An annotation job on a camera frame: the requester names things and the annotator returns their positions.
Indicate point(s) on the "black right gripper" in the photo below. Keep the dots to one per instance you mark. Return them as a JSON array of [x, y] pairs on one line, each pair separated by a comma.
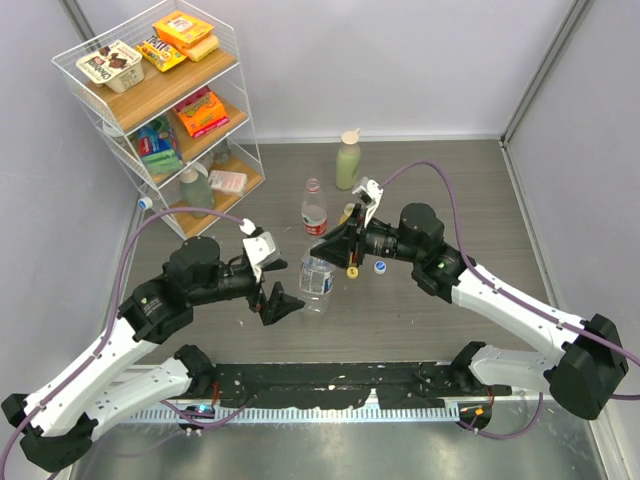
[[337, 246]]

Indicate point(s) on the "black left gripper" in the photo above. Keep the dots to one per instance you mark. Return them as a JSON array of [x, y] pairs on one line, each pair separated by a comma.
[[280, 303]]

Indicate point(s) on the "yellow bottle cap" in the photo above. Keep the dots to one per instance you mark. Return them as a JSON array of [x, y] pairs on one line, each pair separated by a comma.
[[352, 272]]

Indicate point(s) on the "yellow juice bottle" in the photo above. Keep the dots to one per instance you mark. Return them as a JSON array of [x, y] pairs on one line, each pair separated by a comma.
[[347, 211]]

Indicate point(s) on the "clear bottle blue white label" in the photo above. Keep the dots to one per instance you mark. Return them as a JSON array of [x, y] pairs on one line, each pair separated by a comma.
[[316, 278]]

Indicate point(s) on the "clear bottle red label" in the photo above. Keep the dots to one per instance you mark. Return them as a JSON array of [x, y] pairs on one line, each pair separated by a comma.
[[314, 209]]

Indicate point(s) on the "white blue bottle cap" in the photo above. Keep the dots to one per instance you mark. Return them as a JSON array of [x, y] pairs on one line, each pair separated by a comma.
[[380, 267]]

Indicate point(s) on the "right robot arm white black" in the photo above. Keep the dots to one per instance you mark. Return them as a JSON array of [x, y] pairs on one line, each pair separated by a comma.
[[578, 362]]

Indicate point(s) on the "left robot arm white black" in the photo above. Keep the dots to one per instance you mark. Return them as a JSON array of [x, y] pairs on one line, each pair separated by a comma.
[[59, 423]]

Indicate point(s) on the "green lotion bottle beige cap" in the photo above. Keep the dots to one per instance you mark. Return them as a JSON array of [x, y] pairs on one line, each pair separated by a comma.
[[348, 160]]

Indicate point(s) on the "green soap dispenser bottle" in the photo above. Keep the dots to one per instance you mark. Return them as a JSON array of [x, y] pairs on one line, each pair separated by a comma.
[[195, 189]]

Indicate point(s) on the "clear bottle white cap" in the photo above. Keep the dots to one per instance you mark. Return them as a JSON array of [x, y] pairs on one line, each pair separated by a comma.
[[145, 203]]

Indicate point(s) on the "pink white small packet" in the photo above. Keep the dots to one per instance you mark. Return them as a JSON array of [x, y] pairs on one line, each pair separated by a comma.
[[228, 182]]

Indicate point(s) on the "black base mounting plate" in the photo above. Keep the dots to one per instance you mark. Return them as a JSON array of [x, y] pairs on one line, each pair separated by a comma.
[[339, 386]]

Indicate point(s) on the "blue green sponge pack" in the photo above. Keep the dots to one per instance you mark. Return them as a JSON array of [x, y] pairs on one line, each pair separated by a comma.
[[158, 147]]

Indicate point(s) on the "orange pink candy box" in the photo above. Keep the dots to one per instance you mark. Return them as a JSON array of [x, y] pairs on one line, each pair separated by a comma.
[[201, 112]]

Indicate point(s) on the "yellow sponge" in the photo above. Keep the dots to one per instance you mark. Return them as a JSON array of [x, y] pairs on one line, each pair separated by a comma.
[[198, 51]]

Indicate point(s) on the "yellow candy bag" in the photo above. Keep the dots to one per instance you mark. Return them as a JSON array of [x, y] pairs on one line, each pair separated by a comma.
[[161, 54]]

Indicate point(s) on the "orange cracker box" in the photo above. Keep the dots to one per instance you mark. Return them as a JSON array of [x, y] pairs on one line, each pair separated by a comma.
[[182, 30]]

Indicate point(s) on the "white chocolate pudding cup pack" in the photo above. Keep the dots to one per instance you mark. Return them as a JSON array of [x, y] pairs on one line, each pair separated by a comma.
[[117, 65]]

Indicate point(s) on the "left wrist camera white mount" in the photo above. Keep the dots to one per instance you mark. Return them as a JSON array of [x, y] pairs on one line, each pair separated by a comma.
[[260, 248]]

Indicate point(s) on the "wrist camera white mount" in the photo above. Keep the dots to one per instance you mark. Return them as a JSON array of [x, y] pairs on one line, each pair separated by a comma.
[[369, 192], [260, 248]]

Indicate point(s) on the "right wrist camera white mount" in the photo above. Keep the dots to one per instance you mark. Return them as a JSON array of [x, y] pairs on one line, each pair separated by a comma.
[[369, 192]]

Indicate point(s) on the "white slotted cable duct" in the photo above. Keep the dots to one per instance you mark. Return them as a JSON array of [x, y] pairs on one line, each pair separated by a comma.
[[369, 413]]

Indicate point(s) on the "white wire shelf rack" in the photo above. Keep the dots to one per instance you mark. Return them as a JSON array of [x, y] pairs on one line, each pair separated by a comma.
[[118, 116]]

